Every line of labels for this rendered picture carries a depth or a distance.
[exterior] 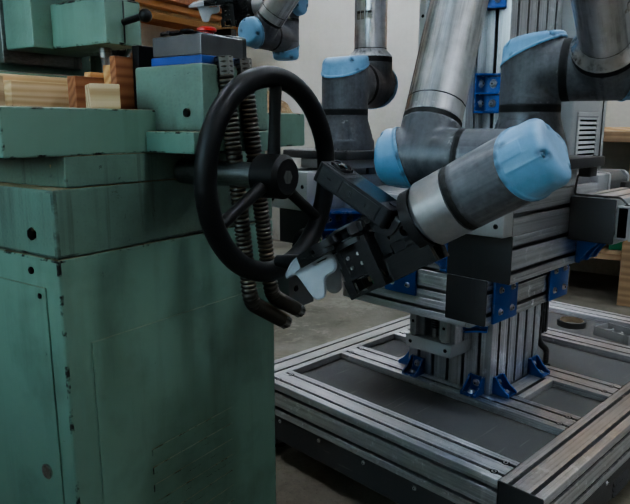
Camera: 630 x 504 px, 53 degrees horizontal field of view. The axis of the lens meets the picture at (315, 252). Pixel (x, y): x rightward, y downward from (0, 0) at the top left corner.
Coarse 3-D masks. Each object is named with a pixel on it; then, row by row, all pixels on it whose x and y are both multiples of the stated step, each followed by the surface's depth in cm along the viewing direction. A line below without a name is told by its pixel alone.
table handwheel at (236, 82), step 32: (224, 96) 75; (224, 128) 75; (320, 128) 92; (192, 160) 93; (256, 160) 84; (288, 160) 84; (320, 160) 95; (256, 192) 82; (288, 192) 85; (320, 192) 95; (224, 224) 77; (320, 224) 94; (224, 256) 78
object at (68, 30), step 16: (80, 0) 97; (96, 0) 95; (112, 0) 95; (128, 0) 98; (64, 16) 100; (80, 16) 98; (96, 16) 96; (112, 16) 96; (128, 16) 98; (64, 32) 101; (80, 32) 98; (96, 32) 96; (112, 32) 96; (128, 32) 98; (64, 48) 102; (80, 48) 102; (96, 48) 102; (112, 48) 102; (128, 48) 102
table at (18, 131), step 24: (0, 120) 72; (24, 120) 74; (48, 120) 76; (72, 120) 79; (96, 120) 82; (120, 120) 85; (144, 120) 88; (288, 120) 116; (0, 144) 72; (24, 144) 74; (48, 144) 77; (72, 144) 80; (96, 144) 82; (120, 144) 86; (144, 144) 89; (168, 144) 87; (192, 144) 84; (264, 144) 96; (288, 144) 117
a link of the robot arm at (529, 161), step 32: (512, 128) 62; (544, 128) 60; (480, 160) 62; (512, 160) 60; (544, 160) 58; (448, 192) 64; (480, 192) 62; (512, 192) 60; (544, 192) 61; (480, 224) 65
